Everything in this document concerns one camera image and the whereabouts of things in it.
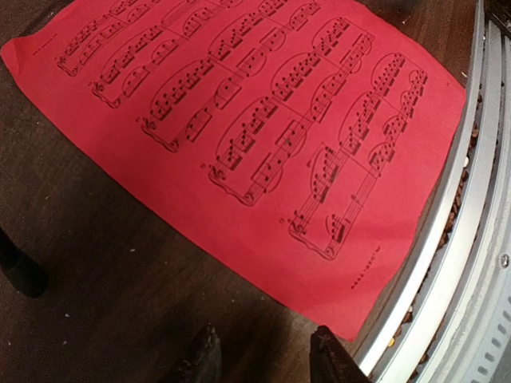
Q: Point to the aluminium front rail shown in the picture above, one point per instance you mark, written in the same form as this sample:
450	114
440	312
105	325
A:
447	319

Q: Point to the black music stand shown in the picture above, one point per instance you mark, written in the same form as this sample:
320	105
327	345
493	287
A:
24	273

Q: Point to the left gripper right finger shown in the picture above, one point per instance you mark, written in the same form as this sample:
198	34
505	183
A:
330	362

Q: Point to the red paper sheet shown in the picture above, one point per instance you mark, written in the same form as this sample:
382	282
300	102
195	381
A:
295	141

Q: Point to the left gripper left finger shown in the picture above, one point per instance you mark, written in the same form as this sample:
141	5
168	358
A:
201	361

